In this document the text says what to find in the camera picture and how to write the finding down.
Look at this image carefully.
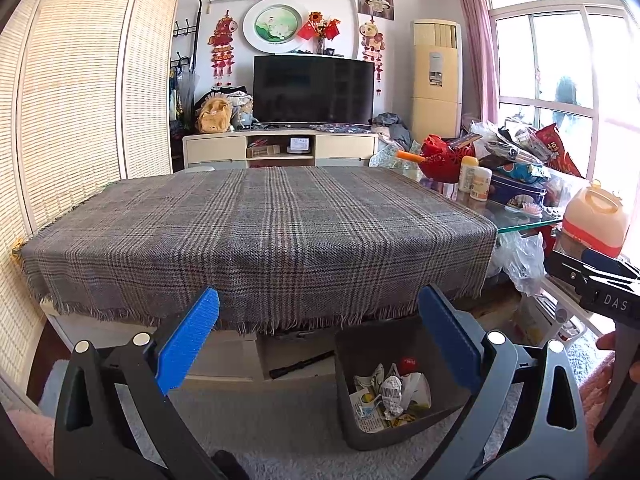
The yellow backpack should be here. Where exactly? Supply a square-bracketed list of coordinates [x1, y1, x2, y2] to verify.
[196, 96, 232, 133]

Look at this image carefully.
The clear plastic wrapper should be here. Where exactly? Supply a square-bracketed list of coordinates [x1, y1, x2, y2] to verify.
[400, 372, 432, 411]

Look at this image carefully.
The beige TV cabinet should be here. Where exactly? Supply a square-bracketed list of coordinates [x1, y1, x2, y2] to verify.
[182, 129, 378, 170]

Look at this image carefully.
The red hanging decoration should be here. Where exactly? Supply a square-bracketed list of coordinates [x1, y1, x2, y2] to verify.
[207, 11, 238, 87]

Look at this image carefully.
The blue cookie tin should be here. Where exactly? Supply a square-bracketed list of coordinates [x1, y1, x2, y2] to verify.
[488, 174, 547, 207]

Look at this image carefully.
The red tube package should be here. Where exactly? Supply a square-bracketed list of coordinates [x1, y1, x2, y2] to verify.
[397, 356, 420, 376]

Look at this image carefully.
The pink hairbrush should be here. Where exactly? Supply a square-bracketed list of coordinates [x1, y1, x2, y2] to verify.
[506, 202, 544, 218]

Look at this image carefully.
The orange liquid jug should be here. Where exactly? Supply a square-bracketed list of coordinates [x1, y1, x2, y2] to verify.
[562, 183, 630, 258]

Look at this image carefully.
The pink curtain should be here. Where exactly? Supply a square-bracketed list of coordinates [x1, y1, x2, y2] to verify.
[460, 0, 499, 124]

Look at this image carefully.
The red plastic basket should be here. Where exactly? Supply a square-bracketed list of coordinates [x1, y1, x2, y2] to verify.
[419, 134, 475, 183]

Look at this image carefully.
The bamboo folding screen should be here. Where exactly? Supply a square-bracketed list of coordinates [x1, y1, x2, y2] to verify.
[1, 0, 178, 394]

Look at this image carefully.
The black coat rack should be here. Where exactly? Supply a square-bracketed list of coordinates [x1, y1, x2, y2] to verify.
[169, 0, 204, 126]

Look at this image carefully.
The silver foil pack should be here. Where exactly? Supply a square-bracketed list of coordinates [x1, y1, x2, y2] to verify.
[378, 364, 405, 419]

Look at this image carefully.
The person's right hand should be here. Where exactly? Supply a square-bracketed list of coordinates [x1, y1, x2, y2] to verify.
[595, 329, 640, 385]

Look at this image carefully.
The grey plaid tablecloth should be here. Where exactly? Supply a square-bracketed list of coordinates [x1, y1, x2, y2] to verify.
[18, 167, 497, 333]

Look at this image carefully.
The black trash bin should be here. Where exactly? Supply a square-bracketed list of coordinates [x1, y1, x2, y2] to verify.
[335, 316, 470, 451]

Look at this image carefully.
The beige standing air conditioner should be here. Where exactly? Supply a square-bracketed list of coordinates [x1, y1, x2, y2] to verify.
[411, 18, 463, 144]

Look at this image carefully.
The yellow cap white bottle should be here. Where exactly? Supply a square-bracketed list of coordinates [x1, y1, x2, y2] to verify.
[458, 155, 478, 194]

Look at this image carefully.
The floral cloth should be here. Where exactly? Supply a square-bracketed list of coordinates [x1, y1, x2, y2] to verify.
[368, 140, 424, 181]

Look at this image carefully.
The long white medicine box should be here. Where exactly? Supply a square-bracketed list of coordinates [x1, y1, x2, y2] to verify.
[349, 389, 387, 434]

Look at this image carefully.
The white round stool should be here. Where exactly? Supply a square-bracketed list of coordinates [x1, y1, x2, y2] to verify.
[183, 166, 216, 174]

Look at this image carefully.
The clear plastic bag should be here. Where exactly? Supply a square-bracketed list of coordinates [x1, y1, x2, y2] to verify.
[486, 232, 546, 296]

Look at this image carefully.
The yellow foil wrapper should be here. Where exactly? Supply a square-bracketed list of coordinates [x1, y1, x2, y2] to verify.
[388, 413, 418, 428]

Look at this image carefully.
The orange handle tool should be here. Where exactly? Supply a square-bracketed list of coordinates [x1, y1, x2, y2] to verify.
[395, 151, 426, 164]

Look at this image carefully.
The black television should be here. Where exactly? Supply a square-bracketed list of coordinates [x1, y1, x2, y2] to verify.
[253, 54, 374, 125]

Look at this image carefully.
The round white wall plate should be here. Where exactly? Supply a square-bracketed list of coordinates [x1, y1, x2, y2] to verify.
[242, 0, 308, 54]

